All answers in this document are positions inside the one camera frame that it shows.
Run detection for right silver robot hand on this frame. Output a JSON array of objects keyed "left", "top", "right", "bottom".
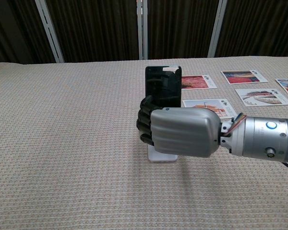
[{"left": 136, "top": 95, "right": 223, "bottom": 159}]

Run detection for black smartphone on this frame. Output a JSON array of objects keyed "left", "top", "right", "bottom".
[{"left": 144, "top": 65, "right": 183, "bottom": 110}]

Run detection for white phone stand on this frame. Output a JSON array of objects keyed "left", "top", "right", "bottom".
[{"left": 147, "top": 143, "right": 179, "bottom": 163}]

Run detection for postcard with orange hall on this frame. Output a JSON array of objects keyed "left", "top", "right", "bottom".
[{"left": 182, "top": 98, "right": 237, "bottom": 120}]

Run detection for postcard with red corridor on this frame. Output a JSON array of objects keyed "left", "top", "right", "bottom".
[{"left": 220, "top": 69, "right": 270, "bottom": 85}]

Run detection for postcard with white marble bridge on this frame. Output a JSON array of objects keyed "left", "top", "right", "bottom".
[{"left": 234, "top": 88, "right": 288, "bottom": 107}]

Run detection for black pleated screen panel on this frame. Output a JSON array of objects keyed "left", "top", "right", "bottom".
[
  {"left": 147, "top": 0, "right": 222, "bottom": 59},
  {"left": 215, "top": 0, "right": 288, "bottom": 58},
  {"left": 0, "top": 0, "right": 56, "bottom": 65},
  {"left": 45, "top": 0, "right": 144, "bottom": 64}
]

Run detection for beige woven tablecloth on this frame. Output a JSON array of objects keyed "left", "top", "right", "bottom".
[{"left": 0, "top": 55, "right": 288, "bottom": 230}]

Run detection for postcard with red wall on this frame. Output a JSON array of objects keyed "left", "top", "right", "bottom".
[{"left": 181, "top": 74, "right": 218, "bottom": 90}]

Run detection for multicoloured ribbon wire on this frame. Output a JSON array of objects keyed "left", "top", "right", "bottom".
[{"left": 231, "top": 113, "right": 247, "bottom": 131}]

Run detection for grey metal screen post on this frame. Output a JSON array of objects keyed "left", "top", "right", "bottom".
[
  {"left": 136, "top": 0, "right": 149, "bottom": 60},
  {"left": 207, "top": 0, "right": 229, "bottom": 58},
  {"left": 34, "top": 0, "right": 65, "bottom": 64}
]

